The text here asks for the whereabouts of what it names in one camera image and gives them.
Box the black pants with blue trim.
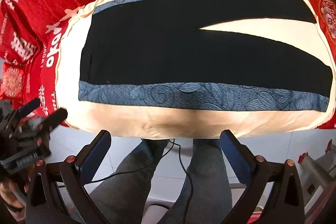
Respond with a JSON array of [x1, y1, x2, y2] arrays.
[[78, 0, 334, 113]]

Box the person's left hand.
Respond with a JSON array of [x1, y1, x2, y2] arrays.
[[1, 178, 25, 212]]

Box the person's left leg grey trousers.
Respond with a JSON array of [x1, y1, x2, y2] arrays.
[[89, 139, 169, 223]]

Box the person's leg grey trousers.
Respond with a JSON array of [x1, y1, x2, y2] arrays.
[[159, 139, 232, 223], [89, 139, 169, 223]]

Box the person's right leg grey trousers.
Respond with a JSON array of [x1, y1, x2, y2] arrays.
[[159, 139, 232, 223]]

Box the cream peach cushion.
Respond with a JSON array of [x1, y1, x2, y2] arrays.
[[55, 0, 335, 139]]

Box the grey metal chair frame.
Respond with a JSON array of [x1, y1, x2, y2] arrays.
[[299, 154, 335, 223]]

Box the thin black cable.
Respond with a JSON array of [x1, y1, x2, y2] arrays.
[[84, 138, 195, 224]]

